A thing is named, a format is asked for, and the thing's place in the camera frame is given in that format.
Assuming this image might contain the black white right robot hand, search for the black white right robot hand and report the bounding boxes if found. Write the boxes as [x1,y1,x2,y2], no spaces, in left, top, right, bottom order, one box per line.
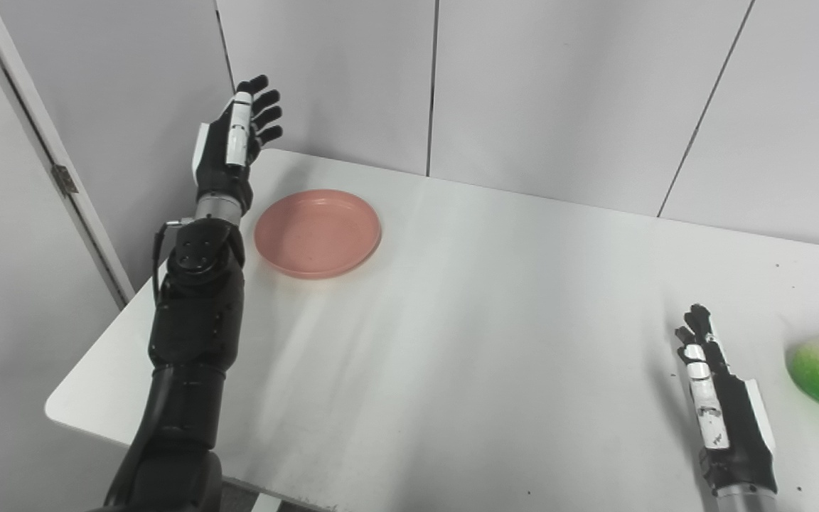
[674,304,779,498]

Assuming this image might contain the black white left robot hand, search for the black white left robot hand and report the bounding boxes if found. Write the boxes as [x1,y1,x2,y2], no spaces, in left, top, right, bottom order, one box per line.
[191,75,284,214]

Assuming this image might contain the pink round plate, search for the pink round plate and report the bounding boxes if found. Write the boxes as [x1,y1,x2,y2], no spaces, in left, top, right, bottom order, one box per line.
[254,188,382,279]

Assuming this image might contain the grey metal door hinge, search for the grey metal door hinge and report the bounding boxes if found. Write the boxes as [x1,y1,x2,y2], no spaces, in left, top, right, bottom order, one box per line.
[52,164,79,196]

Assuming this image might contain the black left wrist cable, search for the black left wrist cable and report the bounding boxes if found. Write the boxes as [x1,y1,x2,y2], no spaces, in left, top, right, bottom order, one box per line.
[151,217,194,306]

